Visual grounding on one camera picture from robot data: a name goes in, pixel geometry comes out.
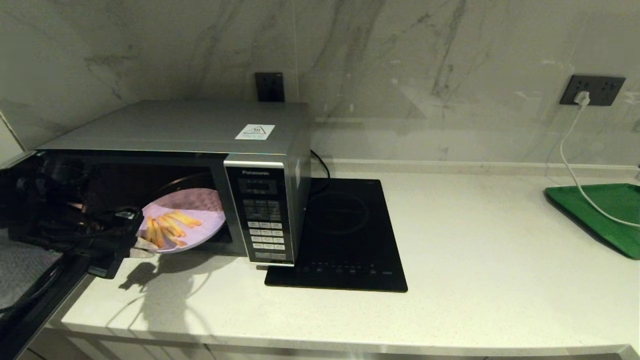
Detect lilac round plate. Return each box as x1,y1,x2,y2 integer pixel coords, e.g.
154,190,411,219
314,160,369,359
135,188,227,255

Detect microwave door with dark glass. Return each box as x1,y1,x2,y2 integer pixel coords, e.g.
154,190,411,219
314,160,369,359
0,150,98,360

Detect silver Panasonic microwave body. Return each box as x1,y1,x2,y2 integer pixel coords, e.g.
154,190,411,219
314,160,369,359
37,101,312,266

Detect orange carrot sticks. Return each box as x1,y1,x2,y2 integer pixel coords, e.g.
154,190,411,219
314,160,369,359
166,213,197,232

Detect white triangle warning sticker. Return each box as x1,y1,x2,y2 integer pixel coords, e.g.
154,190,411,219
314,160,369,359
235,124,276,141

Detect black induction cooktop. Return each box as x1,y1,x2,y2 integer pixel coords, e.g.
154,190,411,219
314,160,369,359
264,178,409,293

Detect green plastic tray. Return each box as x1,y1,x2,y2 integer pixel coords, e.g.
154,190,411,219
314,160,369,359
544,184,640,261

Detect thin black cable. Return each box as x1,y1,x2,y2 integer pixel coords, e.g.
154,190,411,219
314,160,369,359
310,150,331,180

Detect small black wall socket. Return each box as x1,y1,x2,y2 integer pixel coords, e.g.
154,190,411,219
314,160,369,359
255,73,286,103

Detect white power cable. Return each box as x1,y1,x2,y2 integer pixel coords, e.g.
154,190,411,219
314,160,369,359
559,105,640,229

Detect wide black wall socket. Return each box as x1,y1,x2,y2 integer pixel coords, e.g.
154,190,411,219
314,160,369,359
559,75,627,107

